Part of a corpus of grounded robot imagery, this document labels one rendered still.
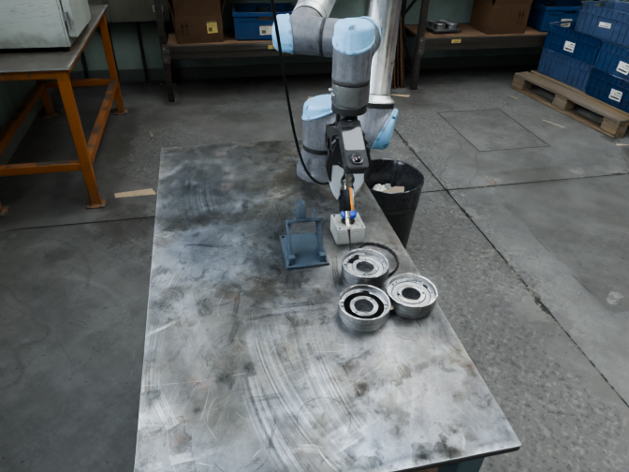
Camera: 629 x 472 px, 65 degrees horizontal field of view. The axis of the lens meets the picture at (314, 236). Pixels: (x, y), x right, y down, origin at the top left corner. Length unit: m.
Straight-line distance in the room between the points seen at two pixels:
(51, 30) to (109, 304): 1.42
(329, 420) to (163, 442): 0.27
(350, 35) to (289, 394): 0.64
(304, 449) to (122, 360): 1.36
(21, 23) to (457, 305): 2.48
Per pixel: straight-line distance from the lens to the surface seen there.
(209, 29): 4.36
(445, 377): 0.96
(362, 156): 0.97
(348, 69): 0.96
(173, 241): 1.26
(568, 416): 2.08
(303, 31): 1.08
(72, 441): 1.94
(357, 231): 1.21
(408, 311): 1.02
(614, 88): 4.67
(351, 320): 0.98
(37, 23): 2.98
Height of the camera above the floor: 1.52
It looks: 35 degrees down
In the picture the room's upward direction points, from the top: 2 degrees clockwise
